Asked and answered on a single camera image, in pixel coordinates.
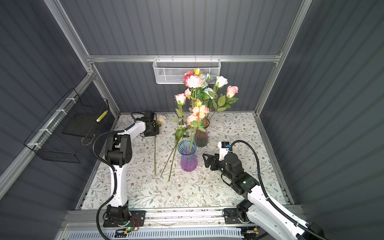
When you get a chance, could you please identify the floral patterned table mat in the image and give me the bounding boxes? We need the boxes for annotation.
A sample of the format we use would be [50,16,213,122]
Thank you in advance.
[126,112,289,209]

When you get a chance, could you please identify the pale pink flower spray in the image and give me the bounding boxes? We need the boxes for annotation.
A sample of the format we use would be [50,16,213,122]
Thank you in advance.
[185,69,205,138]

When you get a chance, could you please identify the white bud rose stem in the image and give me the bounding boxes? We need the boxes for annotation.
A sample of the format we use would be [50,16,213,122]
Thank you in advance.
[161,125,188,180]

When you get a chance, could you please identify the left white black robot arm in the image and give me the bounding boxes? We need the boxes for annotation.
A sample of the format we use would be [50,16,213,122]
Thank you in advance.
[103,110,160,226]

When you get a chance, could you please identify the red pink glass vase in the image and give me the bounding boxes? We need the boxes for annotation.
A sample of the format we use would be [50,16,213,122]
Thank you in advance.
[194,118,210,148]

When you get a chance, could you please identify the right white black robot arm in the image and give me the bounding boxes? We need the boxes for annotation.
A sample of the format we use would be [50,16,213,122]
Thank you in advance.
[203,153,325,240]

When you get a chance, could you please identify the blue purple glass vase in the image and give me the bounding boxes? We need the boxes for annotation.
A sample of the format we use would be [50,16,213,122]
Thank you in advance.
[177,139,198,172]

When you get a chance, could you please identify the left black corrugated cable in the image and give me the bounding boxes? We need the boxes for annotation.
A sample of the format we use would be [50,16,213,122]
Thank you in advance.
[92,111,151,240]

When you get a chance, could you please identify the black wire basket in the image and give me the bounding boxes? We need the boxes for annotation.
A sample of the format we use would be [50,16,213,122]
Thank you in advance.
[24,90,110,164]

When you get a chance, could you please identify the white wire mesh basket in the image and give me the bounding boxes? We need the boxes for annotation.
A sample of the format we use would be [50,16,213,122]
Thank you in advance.
[153,58,222,85]

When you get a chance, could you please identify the black corrugated cable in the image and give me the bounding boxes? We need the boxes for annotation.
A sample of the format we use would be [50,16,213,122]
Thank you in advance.
[229,139,326,240]
[92,111,151,240]

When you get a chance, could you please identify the light pink rose stem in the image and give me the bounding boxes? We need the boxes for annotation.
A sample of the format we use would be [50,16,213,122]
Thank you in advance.
[213,86,239,112]

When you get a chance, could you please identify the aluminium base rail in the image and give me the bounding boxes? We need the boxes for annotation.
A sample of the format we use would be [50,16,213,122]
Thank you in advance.
[62,206,250,232]

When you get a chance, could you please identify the right black corrugated cable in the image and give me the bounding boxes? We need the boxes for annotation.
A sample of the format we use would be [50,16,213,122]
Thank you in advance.
[229,139,326,240]

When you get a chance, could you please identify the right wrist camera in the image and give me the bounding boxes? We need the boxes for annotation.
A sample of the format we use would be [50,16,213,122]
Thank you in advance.
[218,142,231,161]

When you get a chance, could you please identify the pink rose large leaves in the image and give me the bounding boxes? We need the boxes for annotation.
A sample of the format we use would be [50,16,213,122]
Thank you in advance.
[174,94,187,129]

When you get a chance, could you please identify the yellow green marker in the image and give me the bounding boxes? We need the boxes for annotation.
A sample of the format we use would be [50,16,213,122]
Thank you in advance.
[96,110,109,123]

